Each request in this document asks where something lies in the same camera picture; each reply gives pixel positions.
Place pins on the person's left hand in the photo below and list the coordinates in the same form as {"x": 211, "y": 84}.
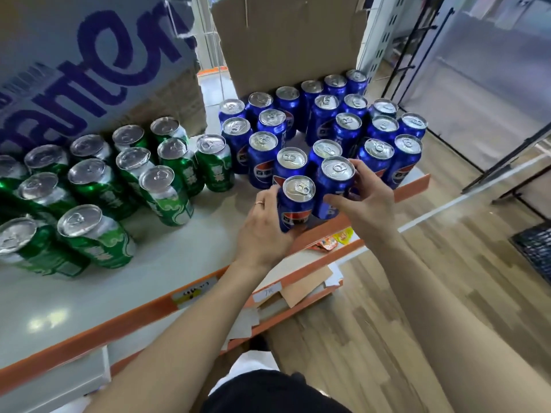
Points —
{"x": 258, "y": 236}

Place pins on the person's right hand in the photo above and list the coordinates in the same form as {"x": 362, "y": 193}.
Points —
{"x": 374, "y": 210}

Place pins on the person's right thumb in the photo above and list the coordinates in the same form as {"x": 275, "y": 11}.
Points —
{"x": 341, "y": 202}

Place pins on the person's left thumb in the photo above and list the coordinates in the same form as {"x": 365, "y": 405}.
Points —
{"x": 292, "y": 235}

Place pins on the blue soda can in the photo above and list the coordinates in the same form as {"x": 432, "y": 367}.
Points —
{"x": 297, "y": 206}
{"x": 332, "y": 181}

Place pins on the person's right forearm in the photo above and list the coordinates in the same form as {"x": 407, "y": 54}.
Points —
{"x": 452, "y": 322}

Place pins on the person's left forearm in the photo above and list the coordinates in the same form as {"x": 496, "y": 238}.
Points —
{"x": 185, "y": 339}

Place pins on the yellow snack packet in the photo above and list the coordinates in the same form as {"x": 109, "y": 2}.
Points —
{"x": 344, "y": 235}

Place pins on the orange-edged lower shelf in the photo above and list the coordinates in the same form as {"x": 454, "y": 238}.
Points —
{"x": 316, "y": 258}

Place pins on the orange snack packet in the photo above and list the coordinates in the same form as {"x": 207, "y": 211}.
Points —
{"x": 325, "y": 243}

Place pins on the brown cardboard piece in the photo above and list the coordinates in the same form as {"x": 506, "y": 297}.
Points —
{"x": 305, "y": 286}

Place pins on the small white paper label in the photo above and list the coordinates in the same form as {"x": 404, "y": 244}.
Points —
{"x": 267, "y": 292}

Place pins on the group of blue cans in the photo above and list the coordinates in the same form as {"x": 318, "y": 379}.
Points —
{"x": 262, "y": 156}

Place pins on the white paper sheets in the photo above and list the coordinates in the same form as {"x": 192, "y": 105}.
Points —
{"x": 243, "y": 323}

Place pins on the black shoe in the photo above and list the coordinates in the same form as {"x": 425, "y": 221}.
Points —
{"x": 259, "y": 343}

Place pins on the yellow-white price label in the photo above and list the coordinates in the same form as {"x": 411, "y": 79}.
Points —
{"x": 194, "y": 292}

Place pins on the white shelf with orange edge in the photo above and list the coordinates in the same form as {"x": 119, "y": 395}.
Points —
{"x": 172, "y": 253}

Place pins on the white shirt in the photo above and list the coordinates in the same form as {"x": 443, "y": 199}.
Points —
{"x": 249, "y": 366}

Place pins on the black shorts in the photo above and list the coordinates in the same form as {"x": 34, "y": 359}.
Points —
{"x": 267, "y": 393}

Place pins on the plain brown cardboard box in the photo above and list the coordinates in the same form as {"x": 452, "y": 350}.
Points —
{"x": 288, "y": 42}

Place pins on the white perforated shelf upright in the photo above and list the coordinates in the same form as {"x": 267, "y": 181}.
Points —
{"x": 379, "y": 34}

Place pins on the black metal stand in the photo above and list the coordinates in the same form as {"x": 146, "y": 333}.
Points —
{"x": 419, "y": 42}

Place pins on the frosted glass panel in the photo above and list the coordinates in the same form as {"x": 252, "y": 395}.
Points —
{"x": 482, "y": 81}

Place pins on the group of green cans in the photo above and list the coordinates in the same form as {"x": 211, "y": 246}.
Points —
{"x": 99, "y": 238}

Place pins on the cardboard box with blue print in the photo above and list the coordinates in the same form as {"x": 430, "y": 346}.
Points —
{"x": 86, "y": 60}

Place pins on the black metal frame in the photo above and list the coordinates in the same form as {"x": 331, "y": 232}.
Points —
{"x": 506, "y": 163}

